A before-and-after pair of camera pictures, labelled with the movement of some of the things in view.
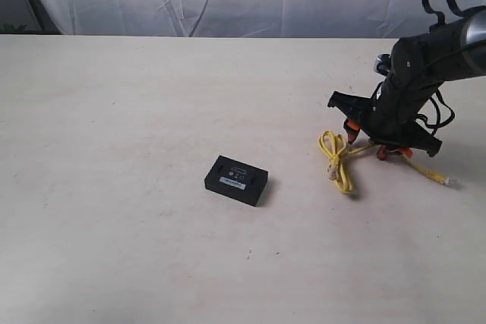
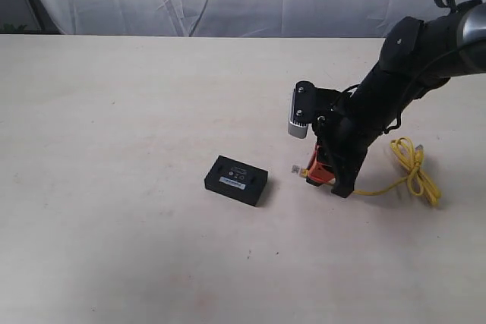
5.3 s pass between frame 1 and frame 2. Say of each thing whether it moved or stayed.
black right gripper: moved
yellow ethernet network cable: moved
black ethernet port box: stayed
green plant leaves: stayed
